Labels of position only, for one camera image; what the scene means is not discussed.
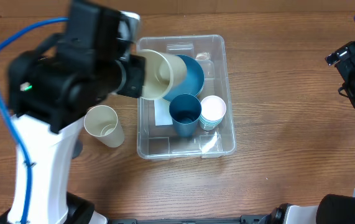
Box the dark blue bowl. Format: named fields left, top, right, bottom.
left=163, top=55, right=205, bottom=101

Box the clear plastic storage container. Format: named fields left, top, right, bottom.
left=137, top=35, right=236, bottom=160

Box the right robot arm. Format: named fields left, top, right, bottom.
left=259, top=41, right=355, bottom=223

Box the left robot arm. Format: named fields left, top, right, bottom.
left=0, top=1, right=145, bottom=223

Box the mint green small cup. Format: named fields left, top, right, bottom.
left=200, top=120, right=221, bottom=131

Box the dark blue tall cup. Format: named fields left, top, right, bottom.
left=169, top=94, right=202, bottom=138

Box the beige tall cup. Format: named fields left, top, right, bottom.
left=137, top=49, right=187, bottom=100
left=84, top=105, right=124, bottom=147

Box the pink small cup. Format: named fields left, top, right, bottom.
left=201, top=95, right=227, bottom=120

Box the light blue small cup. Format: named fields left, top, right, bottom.
left=200, top=114, right=223, bottom=126

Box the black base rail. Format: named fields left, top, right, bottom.
left=108, top=215, right=270, bottom=224

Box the white label in container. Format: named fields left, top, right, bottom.
left=154, top=99, right=172, bottom=126

